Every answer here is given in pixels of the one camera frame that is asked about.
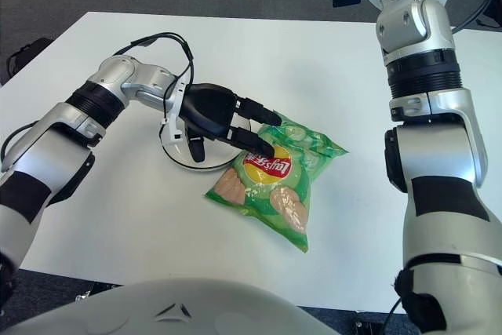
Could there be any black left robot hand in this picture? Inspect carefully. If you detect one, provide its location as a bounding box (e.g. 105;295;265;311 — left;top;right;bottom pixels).
178;82;282;163

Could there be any green potato chip bag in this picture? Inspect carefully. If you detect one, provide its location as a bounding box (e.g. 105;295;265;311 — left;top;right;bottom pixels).
203;109;351;253

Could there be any white plate with black rim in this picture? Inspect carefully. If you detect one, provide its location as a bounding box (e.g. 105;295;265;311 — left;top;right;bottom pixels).
159;122;260;173

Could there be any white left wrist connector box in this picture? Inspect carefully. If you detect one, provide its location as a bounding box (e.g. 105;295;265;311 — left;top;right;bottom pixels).
160;78;189;144

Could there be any silver robot torso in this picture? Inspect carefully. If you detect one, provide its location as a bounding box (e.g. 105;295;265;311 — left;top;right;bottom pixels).
0;278;334;335

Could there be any black backpack on floor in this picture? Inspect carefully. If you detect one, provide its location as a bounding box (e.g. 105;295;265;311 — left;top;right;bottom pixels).
5;38;54;77

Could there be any black chair base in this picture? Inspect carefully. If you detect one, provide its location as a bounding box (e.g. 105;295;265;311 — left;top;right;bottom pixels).
351;317;385;335

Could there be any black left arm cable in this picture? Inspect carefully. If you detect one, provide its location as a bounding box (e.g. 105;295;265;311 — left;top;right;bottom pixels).
0;31;195;173

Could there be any black bag with strap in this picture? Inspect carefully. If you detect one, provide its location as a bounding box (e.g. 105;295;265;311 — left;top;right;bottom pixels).
472;5;502;32

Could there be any thin black hanging cable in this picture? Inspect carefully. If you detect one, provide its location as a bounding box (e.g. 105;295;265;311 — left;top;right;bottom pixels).
386;295;405;335

